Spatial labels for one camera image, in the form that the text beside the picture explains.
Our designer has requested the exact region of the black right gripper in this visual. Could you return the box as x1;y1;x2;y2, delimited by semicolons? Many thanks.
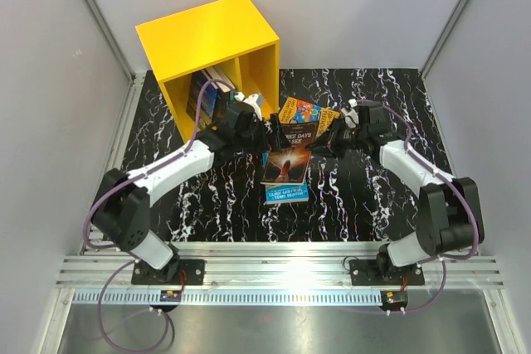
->
304;117;367;161

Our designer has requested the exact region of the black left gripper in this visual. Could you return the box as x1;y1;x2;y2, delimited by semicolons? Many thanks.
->
234;114;290;156

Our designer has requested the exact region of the dark Three book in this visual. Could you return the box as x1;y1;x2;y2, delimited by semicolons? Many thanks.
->
261;122;319;185

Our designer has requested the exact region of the light blue treehouse book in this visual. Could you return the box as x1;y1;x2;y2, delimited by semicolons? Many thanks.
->
261;153;309;205

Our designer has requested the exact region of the orange 130-storey treehouse book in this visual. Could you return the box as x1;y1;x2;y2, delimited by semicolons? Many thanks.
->
279;97;339;136

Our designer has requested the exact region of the blue Animal Farm book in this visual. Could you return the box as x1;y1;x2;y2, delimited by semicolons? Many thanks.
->
186;70;218;129

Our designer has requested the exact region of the green 104-storey treehouse book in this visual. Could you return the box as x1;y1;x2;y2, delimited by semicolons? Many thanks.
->
207;65;236;90

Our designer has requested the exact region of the dark Tale of Two Cities book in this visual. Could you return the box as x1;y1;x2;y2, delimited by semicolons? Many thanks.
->
212;80;233;121

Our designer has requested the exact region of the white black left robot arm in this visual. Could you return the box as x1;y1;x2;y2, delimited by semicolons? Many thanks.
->
85;102;290;285

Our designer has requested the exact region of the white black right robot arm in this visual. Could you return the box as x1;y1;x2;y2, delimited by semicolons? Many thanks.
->
307;99;485;285

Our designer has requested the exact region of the yellow two-compartment shelf box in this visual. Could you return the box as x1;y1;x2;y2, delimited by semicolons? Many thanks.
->
136;0;280;140

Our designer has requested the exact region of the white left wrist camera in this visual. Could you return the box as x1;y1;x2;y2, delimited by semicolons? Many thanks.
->
234;90;264;119

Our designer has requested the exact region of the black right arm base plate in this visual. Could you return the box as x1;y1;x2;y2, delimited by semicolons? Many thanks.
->
348;258;425;287

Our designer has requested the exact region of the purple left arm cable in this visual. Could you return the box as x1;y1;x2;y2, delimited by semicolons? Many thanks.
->
81;79;238;351

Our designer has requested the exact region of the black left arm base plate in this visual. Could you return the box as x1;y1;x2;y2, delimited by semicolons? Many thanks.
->
131;258;206;286

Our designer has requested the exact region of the aluminium frame rail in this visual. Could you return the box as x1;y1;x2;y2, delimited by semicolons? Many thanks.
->
56;241;505;289

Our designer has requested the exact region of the slotted white cable duct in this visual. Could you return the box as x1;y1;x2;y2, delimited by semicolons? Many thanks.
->
72;288;382;307

